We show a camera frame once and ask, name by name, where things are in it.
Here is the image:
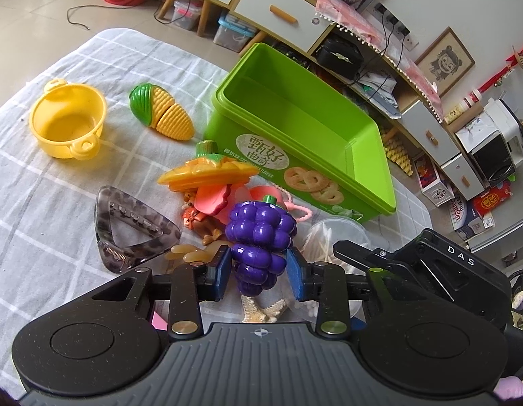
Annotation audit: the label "translucent tan antler toy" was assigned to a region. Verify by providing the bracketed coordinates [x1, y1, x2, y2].
[164, 241, 232, 263]

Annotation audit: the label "right hand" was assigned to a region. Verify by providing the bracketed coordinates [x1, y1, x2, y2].
[494, 377, 523, 401]

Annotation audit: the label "framed cartoon girl picture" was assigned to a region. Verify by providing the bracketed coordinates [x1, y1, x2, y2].
[415, 27, 475, 97]

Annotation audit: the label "red cardboard box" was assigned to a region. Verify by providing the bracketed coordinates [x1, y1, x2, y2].
[472, 180, 513, 217]

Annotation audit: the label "black case on shelf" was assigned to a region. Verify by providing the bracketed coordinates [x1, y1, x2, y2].
[316, 38, 364, 80]

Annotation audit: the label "beige starfish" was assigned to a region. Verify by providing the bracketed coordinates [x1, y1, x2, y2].
[241, 296, 287, 323]

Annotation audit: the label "yellow toy corn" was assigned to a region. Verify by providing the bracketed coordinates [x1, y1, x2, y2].
[128, 83, 195, 141]

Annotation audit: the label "orange toy pumpkin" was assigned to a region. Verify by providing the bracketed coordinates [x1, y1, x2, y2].
[157, 140, 260, 216]

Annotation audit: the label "clear box blue lid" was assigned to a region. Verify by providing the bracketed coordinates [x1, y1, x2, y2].
[213, 12, 258, 52]

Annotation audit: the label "pink lace cloth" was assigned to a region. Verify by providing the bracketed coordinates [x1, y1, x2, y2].
[315, 0, 445, 123]

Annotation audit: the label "clear cotton swab jar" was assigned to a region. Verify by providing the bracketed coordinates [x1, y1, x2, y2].
[299, 217, 371, 275]

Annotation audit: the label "purple toy grapes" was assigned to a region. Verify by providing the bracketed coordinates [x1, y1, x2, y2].
[225, 194, 297, 297]

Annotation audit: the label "wooden cabinet with drawers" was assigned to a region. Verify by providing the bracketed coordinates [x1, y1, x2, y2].
[153, 0, 486, 202]

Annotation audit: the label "green plastic cookie box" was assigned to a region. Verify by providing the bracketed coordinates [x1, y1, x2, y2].
[204, 43, 397, 223]

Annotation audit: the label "leopard hair claw clip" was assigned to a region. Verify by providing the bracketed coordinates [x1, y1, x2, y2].
[94, 185, 181, 274]

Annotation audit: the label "white patterned toy box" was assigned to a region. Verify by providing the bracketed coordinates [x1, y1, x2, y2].
[413, 154, 455, 207]

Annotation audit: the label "pink rubber pig toy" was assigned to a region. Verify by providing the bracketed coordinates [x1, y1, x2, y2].
[224, 183, 313, 225]

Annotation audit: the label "yellow egg tray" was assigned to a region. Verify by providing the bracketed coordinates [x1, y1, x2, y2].
[380, 128, 413, 177]

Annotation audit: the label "grey checked table cloth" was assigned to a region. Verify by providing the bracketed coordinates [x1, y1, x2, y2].
[0, 28, 431, 398]

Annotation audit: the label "yellow toy pot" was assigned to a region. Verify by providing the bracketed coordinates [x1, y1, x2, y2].
[28, 79, 107, 160]

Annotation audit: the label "small orange figure toy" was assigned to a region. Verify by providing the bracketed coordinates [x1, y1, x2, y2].
[182, 191, 225, 247]

